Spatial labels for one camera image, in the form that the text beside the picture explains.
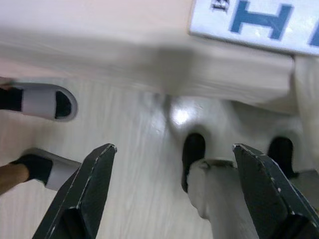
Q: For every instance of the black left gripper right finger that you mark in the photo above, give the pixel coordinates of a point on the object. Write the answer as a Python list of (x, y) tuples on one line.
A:
[(271, 199)]

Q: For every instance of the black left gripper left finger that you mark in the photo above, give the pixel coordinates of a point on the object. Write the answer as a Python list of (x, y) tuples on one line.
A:
[(82, 194)]

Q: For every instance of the grey slipper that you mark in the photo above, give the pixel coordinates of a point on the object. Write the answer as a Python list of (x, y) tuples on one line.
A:
[(37, 102), (62, 171)]

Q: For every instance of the person right leg black sock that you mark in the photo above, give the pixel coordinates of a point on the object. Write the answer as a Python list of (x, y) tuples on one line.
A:
[(37, 168)]

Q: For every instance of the person leg black sock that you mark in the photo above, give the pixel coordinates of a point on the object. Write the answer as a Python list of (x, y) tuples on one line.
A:
[(11, 99), (37, 168)]

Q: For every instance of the person left leg black sock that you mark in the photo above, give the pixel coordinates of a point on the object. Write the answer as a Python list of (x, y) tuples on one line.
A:
[(11, 99)]

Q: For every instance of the white box blue letters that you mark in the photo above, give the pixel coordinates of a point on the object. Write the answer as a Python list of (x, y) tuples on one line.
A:
[(261, 20)]

